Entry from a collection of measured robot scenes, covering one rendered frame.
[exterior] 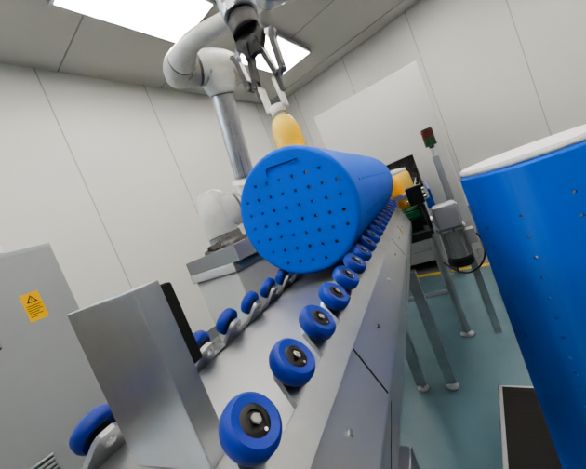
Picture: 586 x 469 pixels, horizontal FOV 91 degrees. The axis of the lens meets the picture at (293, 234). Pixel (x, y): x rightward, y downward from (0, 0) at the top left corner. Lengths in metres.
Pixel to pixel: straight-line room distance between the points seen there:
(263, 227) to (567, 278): 0.59
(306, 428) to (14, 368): 1.78
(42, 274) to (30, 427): 0.71
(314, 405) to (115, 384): 0.18
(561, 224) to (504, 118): 4.87
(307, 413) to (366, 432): 0.09
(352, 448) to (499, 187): 0.54
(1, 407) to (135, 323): 1.73
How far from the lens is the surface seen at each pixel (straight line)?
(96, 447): 0.39
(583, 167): 0.68
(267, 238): 0.67
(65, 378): 2.01
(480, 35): 5.69
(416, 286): 1.51
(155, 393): 0.28
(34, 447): 2.03
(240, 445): 0.23
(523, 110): 5.54
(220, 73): 1.40
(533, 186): 0.67
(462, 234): 1.64
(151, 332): 0.25
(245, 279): 1.24
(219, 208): 1.35
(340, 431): 0.32
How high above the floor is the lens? 1.09
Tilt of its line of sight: 4 degrees down
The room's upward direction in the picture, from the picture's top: 22 degrees counter-clockwise
